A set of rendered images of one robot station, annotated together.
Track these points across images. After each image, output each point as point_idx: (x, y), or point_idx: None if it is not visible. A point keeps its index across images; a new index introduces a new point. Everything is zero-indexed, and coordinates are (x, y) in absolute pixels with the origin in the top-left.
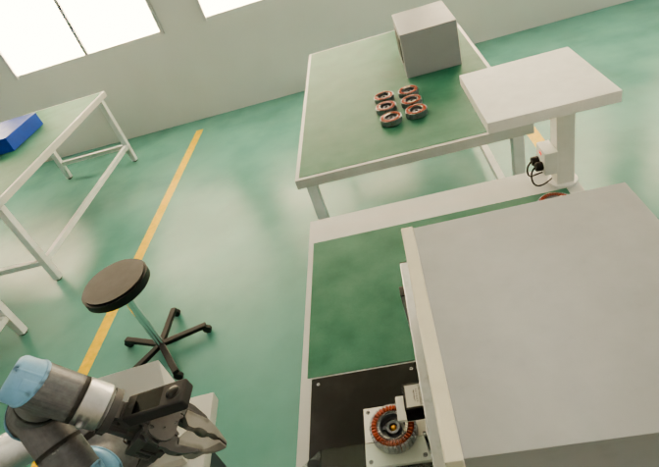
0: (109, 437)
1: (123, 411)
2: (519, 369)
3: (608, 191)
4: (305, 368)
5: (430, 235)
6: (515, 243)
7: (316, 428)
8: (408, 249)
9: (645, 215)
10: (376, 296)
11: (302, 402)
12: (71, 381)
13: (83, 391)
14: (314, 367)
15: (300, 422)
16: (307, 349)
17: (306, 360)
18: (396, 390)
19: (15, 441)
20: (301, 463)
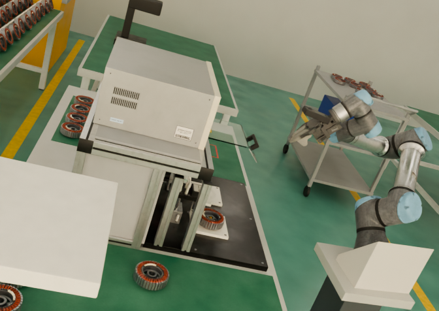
0: (370, 208)
1: (328, 116)
2: (185, 62)
3: (116, 68)
4: (276, 283)
5: (206, 91)
6: (169, 75)
7: (257, 242)
8: (217, 90)
9: (112, 59)
10: None
11: (271, 264)
12: (347, 99)
13: (341, 102)
14: (269, 281)
15: (269, 255)
16: (279, 296)
17: (277, 288)
18: (206, 242)
19: (401, 178)
20: (262, 238)
